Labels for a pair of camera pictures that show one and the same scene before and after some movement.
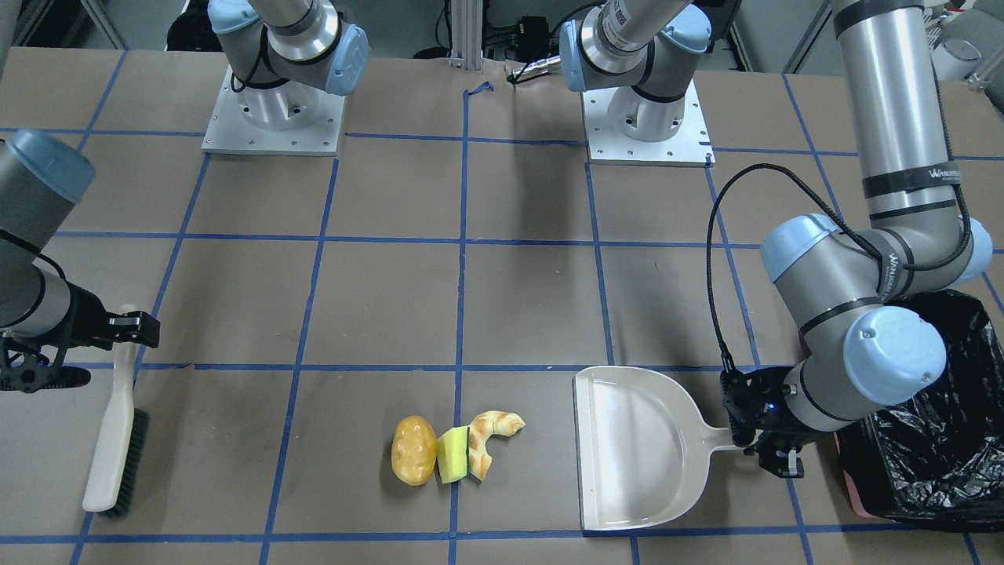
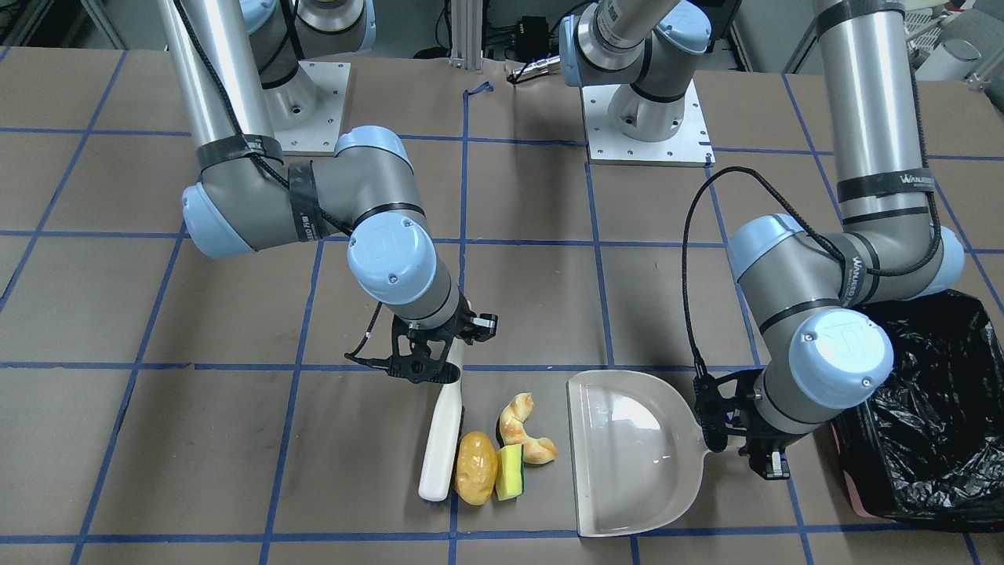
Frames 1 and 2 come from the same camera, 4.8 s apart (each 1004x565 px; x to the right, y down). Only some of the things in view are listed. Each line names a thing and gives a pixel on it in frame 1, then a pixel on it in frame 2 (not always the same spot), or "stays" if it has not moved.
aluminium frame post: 467,34 stays
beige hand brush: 121,453 to 439,472
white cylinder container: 956,59 stays
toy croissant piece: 484,425 to 536,450
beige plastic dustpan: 643,450 stays
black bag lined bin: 936,461 stays
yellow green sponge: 452,450 to 510,472
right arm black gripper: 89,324 to 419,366
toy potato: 414,450 to 476,468
